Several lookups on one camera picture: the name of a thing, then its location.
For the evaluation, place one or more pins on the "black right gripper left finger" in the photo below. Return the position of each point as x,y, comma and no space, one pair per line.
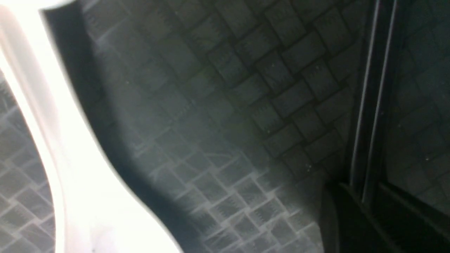
347,227

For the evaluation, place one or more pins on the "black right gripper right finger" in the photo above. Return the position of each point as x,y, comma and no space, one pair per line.
414,226

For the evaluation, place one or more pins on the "black plastic tray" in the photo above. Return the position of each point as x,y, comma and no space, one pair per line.
227,118

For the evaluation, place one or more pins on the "white spoon right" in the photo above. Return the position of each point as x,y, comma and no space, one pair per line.
95,211

